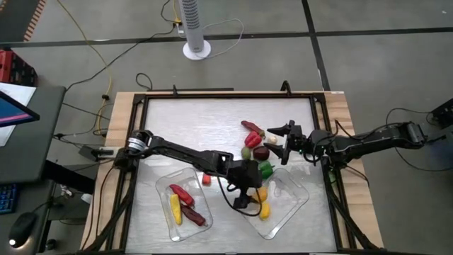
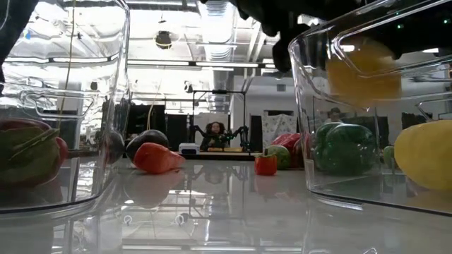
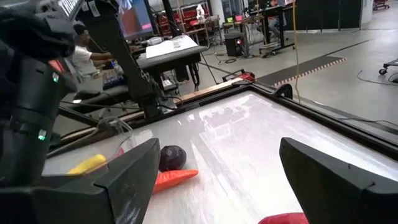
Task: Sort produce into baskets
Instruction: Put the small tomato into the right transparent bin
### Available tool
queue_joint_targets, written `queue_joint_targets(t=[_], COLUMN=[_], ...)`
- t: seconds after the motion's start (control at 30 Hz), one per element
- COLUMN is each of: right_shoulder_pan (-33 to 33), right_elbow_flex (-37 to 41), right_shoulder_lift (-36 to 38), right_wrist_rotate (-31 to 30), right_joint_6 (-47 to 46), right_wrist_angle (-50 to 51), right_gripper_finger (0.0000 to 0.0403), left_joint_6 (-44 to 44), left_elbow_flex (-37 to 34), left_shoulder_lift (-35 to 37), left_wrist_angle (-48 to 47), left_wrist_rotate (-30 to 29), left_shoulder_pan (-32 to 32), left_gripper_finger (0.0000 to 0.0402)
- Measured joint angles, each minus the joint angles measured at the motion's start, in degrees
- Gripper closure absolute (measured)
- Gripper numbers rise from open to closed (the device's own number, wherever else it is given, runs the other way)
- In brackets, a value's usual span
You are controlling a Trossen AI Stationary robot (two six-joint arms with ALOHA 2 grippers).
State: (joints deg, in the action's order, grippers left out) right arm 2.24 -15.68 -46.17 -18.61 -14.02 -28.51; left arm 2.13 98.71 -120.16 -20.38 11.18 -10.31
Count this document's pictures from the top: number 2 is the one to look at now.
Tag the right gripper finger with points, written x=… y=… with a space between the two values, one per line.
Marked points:
x=397 y=51
x=286 y=53

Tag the orange citrus fruit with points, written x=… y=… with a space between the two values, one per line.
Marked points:
x=363 y=81

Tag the red bell pepper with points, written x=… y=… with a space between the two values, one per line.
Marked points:
x=287 y=139

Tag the red and green mango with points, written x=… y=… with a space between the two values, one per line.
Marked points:
x=299 y=153

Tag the green lime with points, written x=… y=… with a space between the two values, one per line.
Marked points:
x=282 y=157

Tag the yellow lemon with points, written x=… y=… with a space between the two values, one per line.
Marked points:
x=423 y=155

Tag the green bell pepper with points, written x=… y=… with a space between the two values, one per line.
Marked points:
x=344 y=150

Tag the small red orange fruit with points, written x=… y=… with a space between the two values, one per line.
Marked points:
x=265 y=166

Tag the dark purple round vegetable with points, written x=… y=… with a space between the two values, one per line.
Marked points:
x=148 y=138

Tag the orange carrot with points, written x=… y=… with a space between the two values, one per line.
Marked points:
x=155 y=158

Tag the dark purple eggplant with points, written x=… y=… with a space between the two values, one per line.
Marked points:
x=114 y=146

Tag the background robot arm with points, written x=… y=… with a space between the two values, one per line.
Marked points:
x=240 y=135
x=199 y=132

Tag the clear plastic basket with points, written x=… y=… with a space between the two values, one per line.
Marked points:
x=310 y=106
x=35 y=102

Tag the patterned cloth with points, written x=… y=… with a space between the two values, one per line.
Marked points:
x=279 y=125

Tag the person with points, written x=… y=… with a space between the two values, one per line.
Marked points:
x=334 y=114
x=213 y=132

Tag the background wooden table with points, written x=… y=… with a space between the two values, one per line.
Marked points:
x=226 y=154

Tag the dark round ceiling device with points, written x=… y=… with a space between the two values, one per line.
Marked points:
x=163 y=39

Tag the long ceiling light bar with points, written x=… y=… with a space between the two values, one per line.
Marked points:
x=159 y=63

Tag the white box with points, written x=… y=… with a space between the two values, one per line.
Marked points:
x=189 y=148

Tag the silver ventilation duct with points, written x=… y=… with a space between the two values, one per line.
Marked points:
x=219 y=53

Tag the black background rig frame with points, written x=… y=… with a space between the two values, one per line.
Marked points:
x=244 y=106

